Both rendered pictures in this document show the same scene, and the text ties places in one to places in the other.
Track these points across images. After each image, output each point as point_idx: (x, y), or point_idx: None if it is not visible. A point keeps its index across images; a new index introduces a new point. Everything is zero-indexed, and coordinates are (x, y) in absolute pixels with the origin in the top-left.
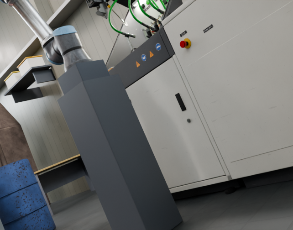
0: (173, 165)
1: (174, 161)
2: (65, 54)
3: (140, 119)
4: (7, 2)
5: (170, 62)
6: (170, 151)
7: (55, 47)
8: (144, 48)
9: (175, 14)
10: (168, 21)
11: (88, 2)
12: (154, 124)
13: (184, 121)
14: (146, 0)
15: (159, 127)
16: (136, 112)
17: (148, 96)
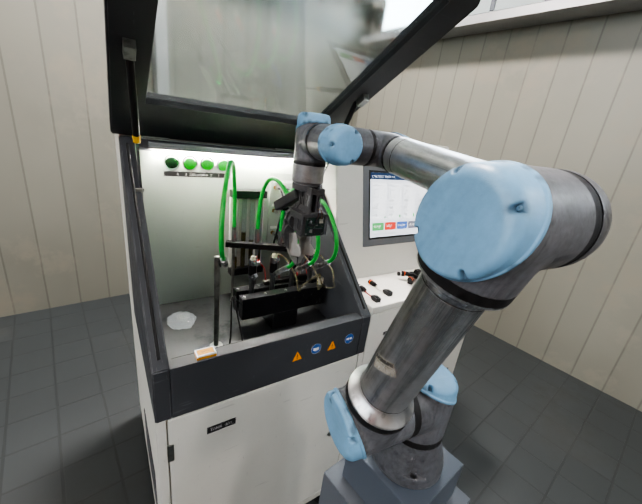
0: (262, 503)
1: (269, 496)
2: (440, 443)
3: (238, 449)
4: (505, 304)
5: (351, 362)
6: (270, 484)
7: (425, 429)
8: (327, 335)
9: (394, 307)
10: (381, 311)
11: (310, 225)
12: (267, 450)
13: (322, 435)
14: (190, 160)
15: (274, 453)
16: (236, 438)
17: (283, 407)
